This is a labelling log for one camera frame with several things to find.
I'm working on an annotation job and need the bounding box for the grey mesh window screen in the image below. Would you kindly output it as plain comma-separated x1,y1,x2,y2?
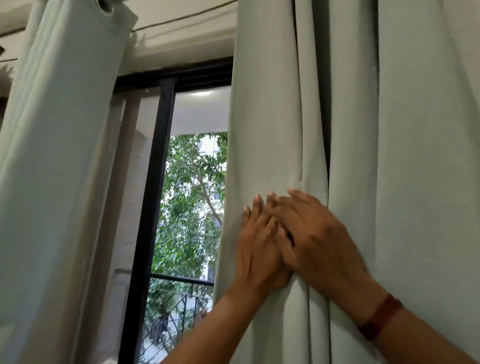
74,89,162,364

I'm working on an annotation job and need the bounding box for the thin dark wall wire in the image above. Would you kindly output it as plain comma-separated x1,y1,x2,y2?
131,0,239,34

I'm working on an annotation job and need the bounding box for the person's right hand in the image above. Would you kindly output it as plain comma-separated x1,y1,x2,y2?
269,187,387,326

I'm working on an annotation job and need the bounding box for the black balcony railing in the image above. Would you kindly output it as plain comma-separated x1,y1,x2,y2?
139,272,215,364

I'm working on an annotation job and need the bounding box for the person's left forearm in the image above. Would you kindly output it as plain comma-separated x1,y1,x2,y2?
161,288,263,364

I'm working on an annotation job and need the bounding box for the person's left hand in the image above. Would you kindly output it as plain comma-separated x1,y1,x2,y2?
228,192,293,301

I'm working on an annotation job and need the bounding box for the light teal curtain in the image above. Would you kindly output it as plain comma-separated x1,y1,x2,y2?
0,0,140,364
213,0,480,364

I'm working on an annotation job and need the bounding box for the red wrist band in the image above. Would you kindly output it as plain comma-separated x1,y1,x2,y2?
357,293,405,343

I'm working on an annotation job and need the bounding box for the green tree outside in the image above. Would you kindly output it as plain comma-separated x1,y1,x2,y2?
149,131,229,286

